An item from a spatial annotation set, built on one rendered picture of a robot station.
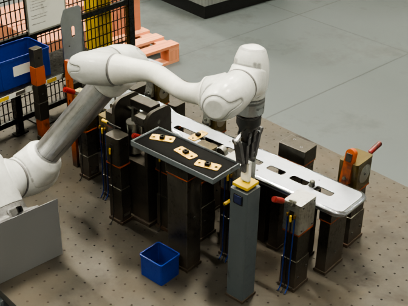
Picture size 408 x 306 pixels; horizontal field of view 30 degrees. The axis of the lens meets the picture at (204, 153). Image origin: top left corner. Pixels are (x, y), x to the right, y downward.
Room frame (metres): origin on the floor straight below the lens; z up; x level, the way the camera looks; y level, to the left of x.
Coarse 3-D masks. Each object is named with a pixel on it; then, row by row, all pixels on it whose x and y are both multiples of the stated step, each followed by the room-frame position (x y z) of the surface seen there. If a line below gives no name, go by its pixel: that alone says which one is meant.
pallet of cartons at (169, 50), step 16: (80, 0) 5.64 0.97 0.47; (16, 16) 5.26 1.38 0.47; (112, 16) 5.69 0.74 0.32; (0, 32) 5.14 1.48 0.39; (16, 32) 4.98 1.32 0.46; (48, 32) 4.96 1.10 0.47; (112, 32) 5.68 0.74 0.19; (144, 32) 5.81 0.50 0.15; (144, 48) 5.47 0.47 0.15; (160, 48) 5.47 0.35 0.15; (176, 48) 5.56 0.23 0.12
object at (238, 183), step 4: (236, 180) 2.00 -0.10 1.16; (240, 180) 2.00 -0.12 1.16; (252, 180) 2.00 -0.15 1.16; (256, 180) 2.00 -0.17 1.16; (236, 184) 1.99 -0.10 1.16; (240, 184) 1.98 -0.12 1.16; (244, 184) 1.98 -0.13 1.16; (248, 184) 1.98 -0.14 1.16; (252, 184) 1.98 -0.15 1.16; (256, 184) 1.99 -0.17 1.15; (240, 188) 1.97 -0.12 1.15; (244, 188) 1.96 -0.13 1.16; (248, 188) 1.96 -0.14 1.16
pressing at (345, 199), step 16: (144, 96) 2.92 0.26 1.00; (192, 128) 2.63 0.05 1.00; (208, 128) 2.63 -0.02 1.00; (224, 144) 2.51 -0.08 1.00; (272, 160) 2.39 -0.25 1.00; (288, 160) 2.40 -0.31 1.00; (256, 176) 2.28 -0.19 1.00; (272, 176) 2.29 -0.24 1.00; (288, 176) 2.29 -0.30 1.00; (304, 176) 2.29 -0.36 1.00; (320, 176) 2.29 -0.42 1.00; (288, 192) 2.18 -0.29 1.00; (320, 192) 2.18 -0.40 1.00; (336, 192) 2.19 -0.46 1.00; (352, 192) 2.19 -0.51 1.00; (320, 208) 2.09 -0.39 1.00; (336, 208) 2.09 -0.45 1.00; (352, 208) 2.10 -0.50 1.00
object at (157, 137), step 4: (152, 136) 2.27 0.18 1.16; (156, 136) 2.27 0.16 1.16; (160, 136) 2.26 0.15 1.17; (164, 136) 2.26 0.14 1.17; (168, 136) 2.27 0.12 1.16; (156, 140) 2.25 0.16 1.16; (160, 140) 2.24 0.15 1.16; (164, 140) 2.24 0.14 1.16; (168, 140) 2.25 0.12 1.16; (172, 140) 2.25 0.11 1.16
